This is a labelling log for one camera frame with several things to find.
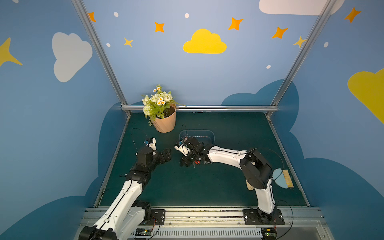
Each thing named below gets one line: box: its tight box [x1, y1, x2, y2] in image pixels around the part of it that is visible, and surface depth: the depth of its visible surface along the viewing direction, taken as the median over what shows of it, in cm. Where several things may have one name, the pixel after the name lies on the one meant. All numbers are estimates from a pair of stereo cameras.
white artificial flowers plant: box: [141, 84, 187, 127], surface depth 89 cm
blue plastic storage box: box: [179, 129, 216, 146], surface depth 106 cm
